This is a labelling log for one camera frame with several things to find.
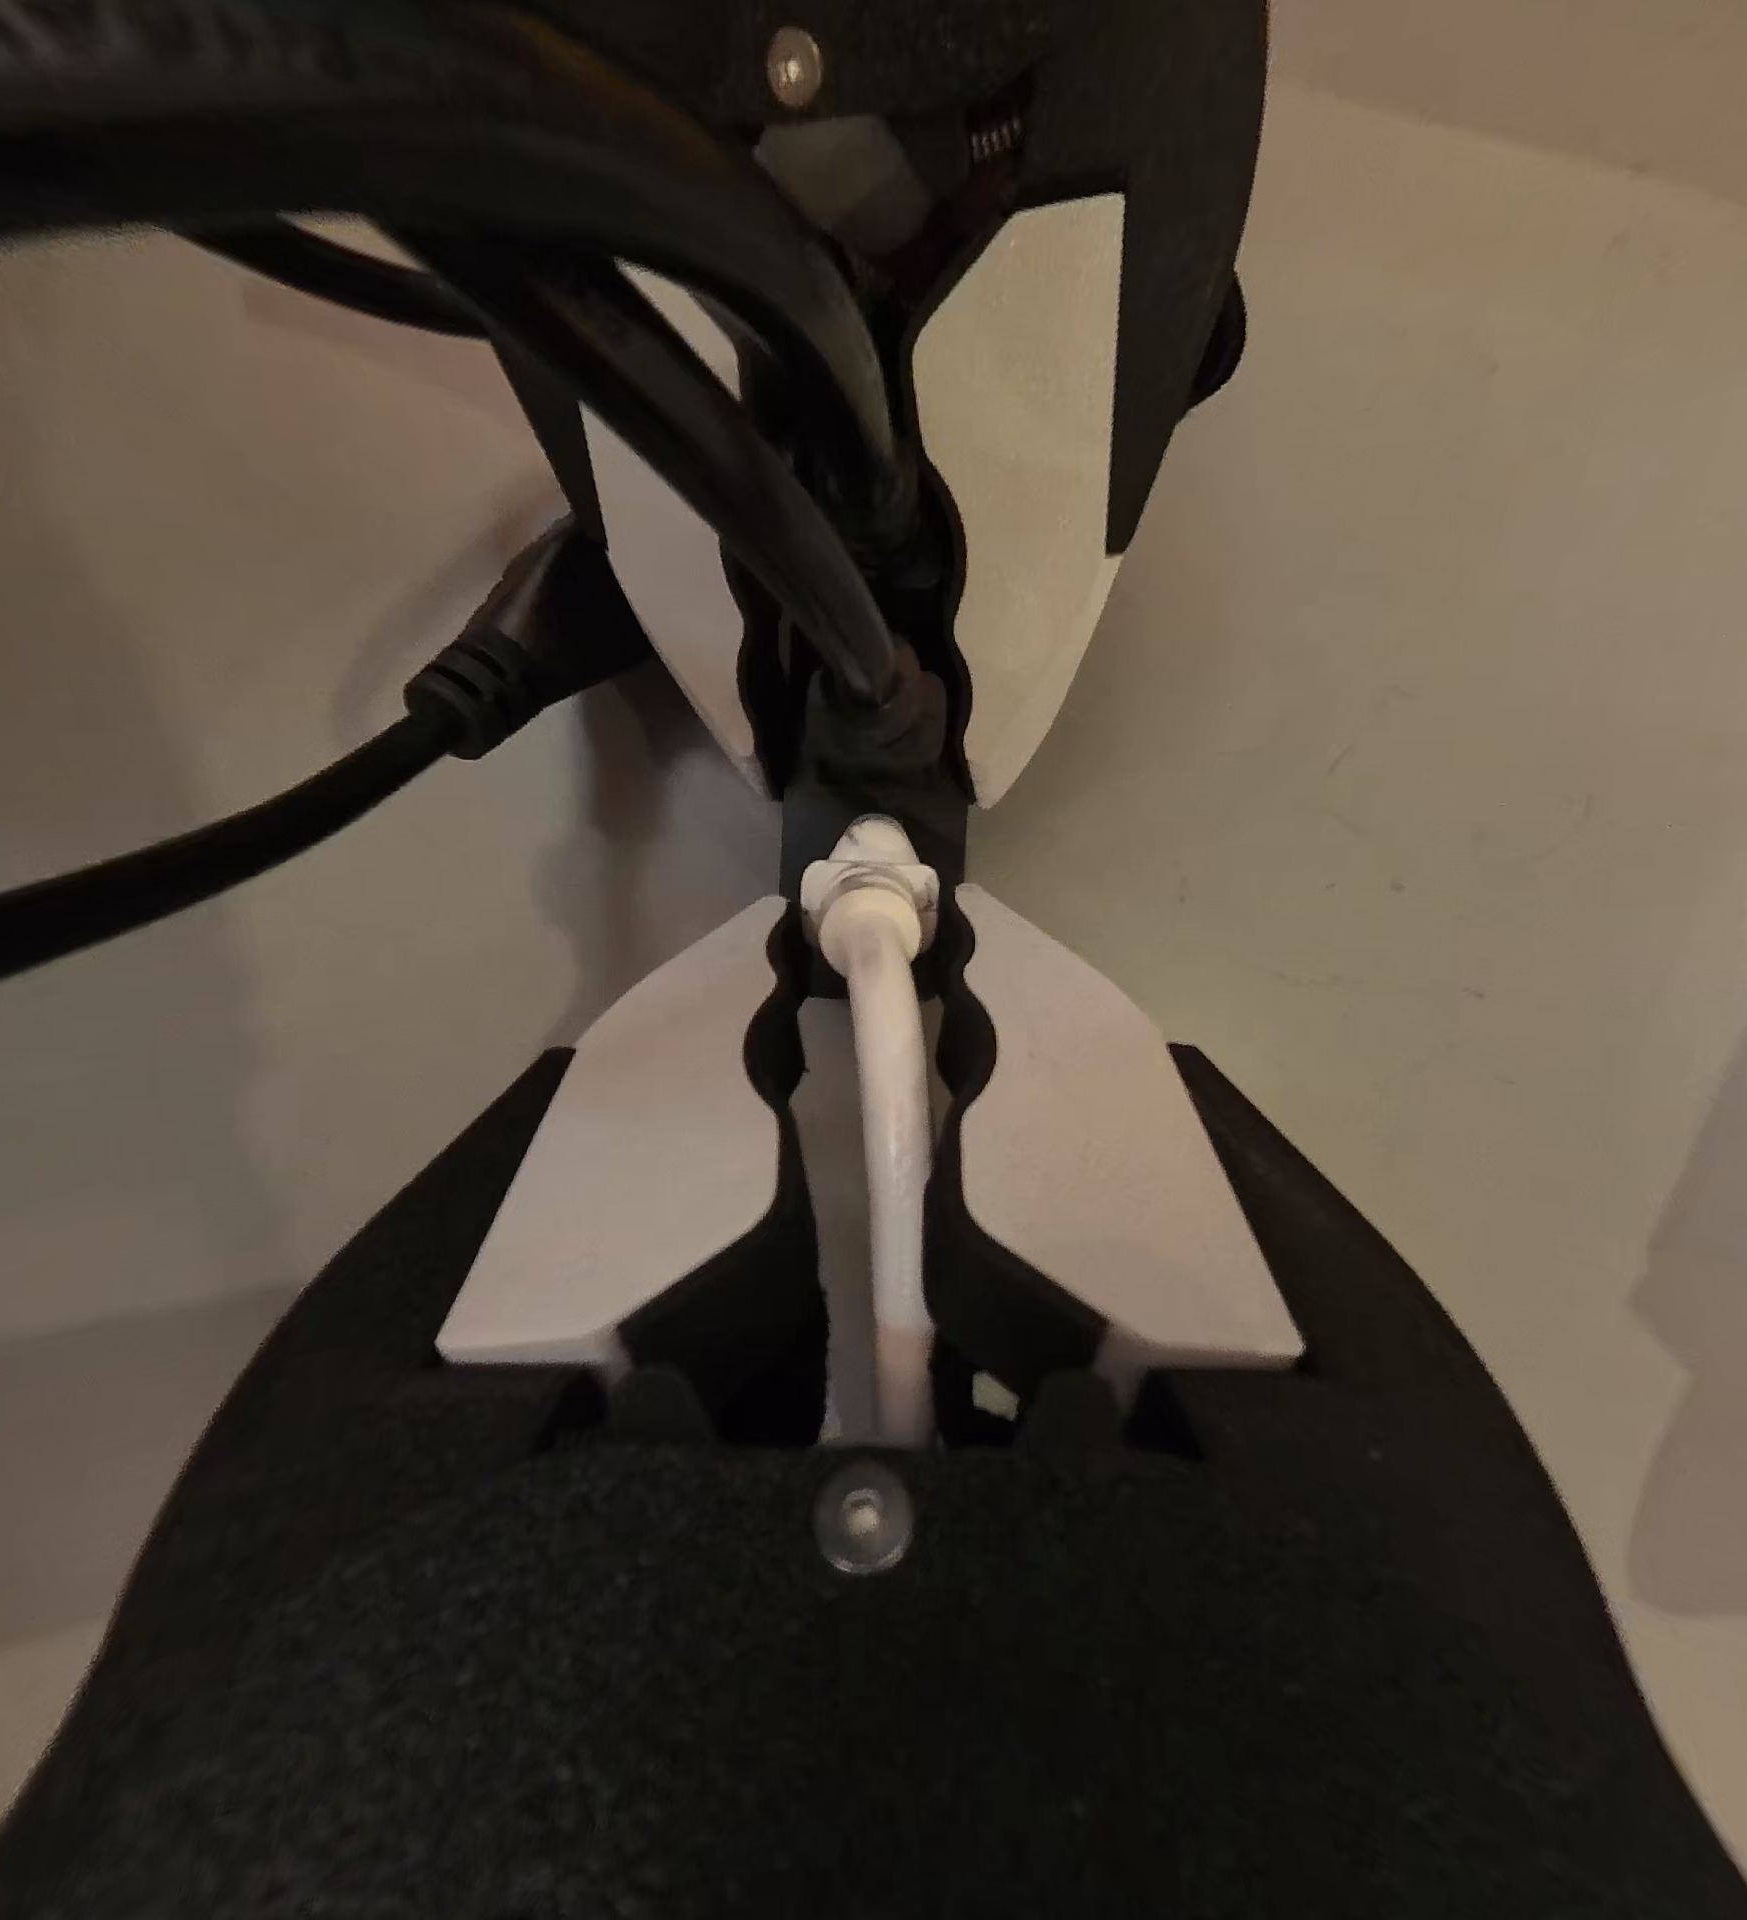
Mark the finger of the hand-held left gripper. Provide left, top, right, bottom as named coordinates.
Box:
left=895, top=193, right=1133, bottom=813
left=577, top=342, right=815, bottom=801

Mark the white power cable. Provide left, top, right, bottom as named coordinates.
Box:
left=801, top=815, right=949, bottom=1450

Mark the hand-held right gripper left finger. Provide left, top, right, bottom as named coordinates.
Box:
left=435, top=892, right=833, bottom=1413

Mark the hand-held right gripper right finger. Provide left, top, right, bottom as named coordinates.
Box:
left=921, top=883, right=1308, bottom=1413

